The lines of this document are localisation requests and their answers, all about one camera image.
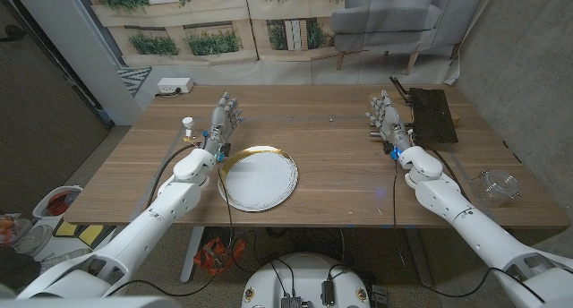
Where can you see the white gold-rimmed paper plate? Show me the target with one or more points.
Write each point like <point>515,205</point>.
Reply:
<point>264,178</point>

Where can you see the grey table leg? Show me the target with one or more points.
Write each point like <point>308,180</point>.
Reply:
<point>418,259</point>

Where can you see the black floor power adapter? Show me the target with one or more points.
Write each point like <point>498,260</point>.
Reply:
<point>379,294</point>

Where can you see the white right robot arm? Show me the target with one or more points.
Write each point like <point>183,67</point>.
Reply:
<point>474,227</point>

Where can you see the orange tool under table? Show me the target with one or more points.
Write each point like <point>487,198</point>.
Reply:
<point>210,254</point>

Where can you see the white sneaker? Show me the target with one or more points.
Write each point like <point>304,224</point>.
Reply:
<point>33,238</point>
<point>67,256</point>

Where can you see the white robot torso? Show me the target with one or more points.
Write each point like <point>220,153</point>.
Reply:
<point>304,276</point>

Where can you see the black adapter on torso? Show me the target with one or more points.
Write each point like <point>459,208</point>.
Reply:
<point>327,293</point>

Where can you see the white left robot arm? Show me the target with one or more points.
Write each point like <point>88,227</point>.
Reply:
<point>147,227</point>

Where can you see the yellow black floor mat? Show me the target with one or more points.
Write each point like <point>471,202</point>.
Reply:
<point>67,228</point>

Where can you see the clear glass cup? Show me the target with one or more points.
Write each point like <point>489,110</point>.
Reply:
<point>499,187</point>

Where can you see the printed room backdrop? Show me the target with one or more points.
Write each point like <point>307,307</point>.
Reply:
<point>291,71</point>

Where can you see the white power strip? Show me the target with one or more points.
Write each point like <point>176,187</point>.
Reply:
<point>174,85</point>

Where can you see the white bin with red contents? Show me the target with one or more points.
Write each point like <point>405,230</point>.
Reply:
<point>42,209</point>

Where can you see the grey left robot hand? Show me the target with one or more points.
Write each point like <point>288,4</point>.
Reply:
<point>221,122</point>

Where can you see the white table leg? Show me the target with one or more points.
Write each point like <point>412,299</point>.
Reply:
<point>191,254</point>

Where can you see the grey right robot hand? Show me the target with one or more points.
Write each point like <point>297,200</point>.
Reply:
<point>393,124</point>

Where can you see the orange bag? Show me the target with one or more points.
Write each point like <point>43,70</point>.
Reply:
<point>8,229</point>

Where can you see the black trouser leg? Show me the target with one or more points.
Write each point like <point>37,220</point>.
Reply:
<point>18,270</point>

